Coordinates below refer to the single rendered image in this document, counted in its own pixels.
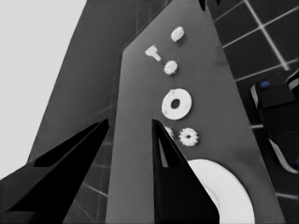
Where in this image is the large thick white disc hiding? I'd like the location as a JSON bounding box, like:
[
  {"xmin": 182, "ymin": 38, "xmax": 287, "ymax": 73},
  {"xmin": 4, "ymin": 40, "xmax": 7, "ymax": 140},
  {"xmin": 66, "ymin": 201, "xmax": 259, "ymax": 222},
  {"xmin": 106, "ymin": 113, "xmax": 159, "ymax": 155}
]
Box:
[{"xmin": 186, "ymin": 158, "xmax": 256, "ymax": 224}]

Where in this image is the small white toothed gear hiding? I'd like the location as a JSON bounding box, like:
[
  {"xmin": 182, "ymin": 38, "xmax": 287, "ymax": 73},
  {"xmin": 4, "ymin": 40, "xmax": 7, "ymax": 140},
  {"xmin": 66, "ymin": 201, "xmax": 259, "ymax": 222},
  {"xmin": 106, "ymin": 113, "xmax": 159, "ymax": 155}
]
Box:
[
  {"xmin": 170, "ymin": 25, "xmax": 185, "ymax": 43},
  {"xmin": 178, "ymin": 127, "xmax": 200, "ymax": 147},
  {"xmin": 163, "ymin": 60, "xmax": 179, "ymax": 77},
  {"xmin": 164, "ymin": 125, "xmax": 176, "ymax": 141}
]

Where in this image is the white round carrier with pins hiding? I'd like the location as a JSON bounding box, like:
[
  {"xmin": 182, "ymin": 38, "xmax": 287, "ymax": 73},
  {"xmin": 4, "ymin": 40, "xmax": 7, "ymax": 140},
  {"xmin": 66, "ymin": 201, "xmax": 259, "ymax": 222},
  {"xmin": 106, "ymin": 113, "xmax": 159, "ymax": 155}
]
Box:
[{"xmin": 161, "ymin": 88, "xmax": 193, "ymax": 121}]

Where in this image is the dark robot body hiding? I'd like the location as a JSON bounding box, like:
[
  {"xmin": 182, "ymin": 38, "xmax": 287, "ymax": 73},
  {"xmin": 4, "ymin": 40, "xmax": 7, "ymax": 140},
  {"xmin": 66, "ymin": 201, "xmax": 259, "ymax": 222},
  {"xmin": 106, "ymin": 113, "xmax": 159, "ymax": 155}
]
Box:
[{"xmin": 249, "ymin": 68, "xmax": 299, "ymax": 175}]

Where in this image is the small white T-shaped piece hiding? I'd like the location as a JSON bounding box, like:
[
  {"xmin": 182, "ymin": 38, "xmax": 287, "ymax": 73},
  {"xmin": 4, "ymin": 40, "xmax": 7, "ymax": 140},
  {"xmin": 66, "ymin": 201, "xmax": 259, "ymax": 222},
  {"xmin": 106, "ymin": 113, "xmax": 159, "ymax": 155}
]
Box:
[{"xmin": 144, "ymin": 45, "xmax": 163, "ymax": 63}]

